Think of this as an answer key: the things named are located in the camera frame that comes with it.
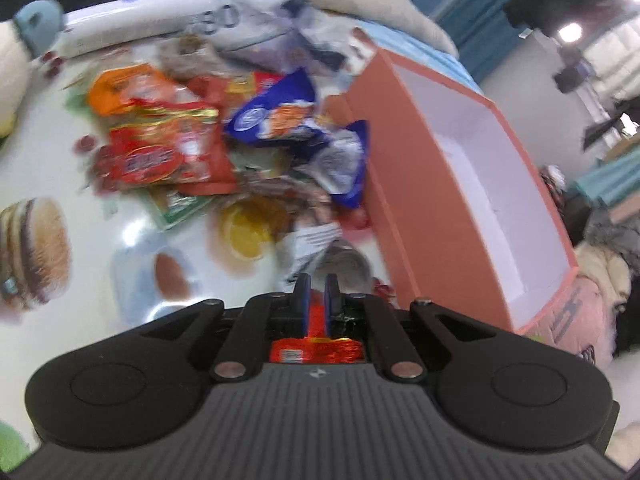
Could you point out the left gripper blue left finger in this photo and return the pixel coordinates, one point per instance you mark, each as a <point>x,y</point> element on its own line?
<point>301,301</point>

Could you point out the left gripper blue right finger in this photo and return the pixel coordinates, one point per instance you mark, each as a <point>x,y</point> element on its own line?
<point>332,301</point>

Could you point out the red foil snack packet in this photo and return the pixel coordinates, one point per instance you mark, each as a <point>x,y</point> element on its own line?
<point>316,347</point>

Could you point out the grey brown snack packet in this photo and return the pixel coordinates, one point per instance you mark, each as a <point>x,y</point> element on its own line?
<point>320,251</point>

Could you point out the blue white wrapper bag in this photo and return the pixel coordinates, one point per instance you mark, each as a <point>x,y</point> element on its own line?
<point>336,158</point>

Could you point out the blue snack bag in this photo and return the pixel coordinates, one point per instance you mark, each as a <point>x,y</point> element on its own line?
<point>273,114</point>

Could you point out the red yellow snack bag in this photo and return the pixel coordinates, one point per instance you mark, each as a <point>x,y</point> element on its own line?
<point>177,144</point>

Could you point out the orange snack packet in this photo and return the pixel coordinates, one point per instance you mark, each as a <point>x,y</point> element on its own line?
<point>117,91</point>

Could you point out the pink cardboard box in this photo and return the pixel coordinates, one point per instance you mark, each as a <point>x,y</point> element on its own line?
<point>459,210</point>

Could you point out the green snack packet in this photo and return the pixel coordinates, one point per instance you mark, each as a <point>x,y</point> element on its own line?
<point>169,207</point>

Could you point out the food print tablecloth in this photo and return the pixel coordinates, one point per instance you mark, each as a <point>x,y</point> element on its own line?
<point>137,289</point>

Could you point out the clear plastic bag with 80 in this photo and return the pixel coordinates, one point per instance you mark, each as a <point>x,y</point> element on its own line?
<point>285,35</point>

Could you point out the white cylindrical bottle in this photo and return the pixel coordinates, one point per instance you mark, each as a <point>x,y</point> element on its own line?
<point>121,21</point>

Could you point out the penguin plush toy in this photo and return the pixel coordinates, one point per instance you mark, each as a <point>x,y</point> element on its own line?
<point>30,32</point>

